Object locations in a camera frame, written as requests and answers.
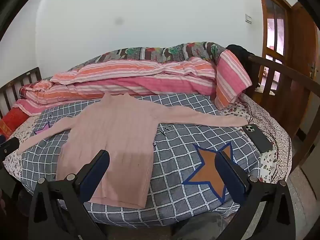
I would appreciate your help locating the white wall switch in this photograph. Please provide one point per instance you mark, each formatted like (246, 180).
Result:
(248, 18)

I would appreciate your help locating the wooden footboard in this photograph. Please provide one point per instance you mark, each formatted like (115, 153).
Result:
(287, 97)

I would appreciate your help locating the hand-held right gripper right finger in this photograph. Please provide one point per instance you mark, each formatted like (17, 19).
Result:
(228, 177)

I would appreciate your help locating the red pillow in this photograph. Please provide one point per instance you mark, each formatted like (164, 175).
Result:
(12, 123)

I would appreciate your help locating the wooden door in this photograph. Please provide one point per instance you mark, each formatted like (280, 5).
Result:
(302, 42)

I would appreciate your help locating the dark clothes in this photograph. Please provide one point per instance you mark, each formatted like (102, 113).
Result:
(240, 52)

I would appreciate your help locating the smartphone in dark case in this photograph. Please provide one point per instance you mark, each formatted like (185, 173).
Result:
(257, 138)

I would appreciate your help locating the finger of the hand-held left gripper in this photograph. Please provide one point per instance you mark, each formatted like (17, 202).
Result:
(10, 146)
(2, 138)

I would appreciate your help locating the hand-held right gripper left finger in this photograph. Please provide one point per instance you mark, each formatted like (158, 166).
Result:
(93, 177)

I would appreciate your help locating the grey checked star blanket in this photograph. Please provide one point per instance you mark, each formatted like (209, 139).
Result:
(175, 155)

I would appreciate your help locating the pink knit sweater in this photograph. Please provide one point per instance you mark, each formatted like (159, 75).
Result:
(112, 135)

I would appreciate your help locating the floral patchwork quilt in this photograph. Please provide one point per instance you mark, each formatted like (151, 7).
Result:
(175, 51)

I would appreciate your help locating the pink striped quilt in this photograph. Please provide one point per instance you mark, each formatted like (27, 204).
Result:
(155, 80)

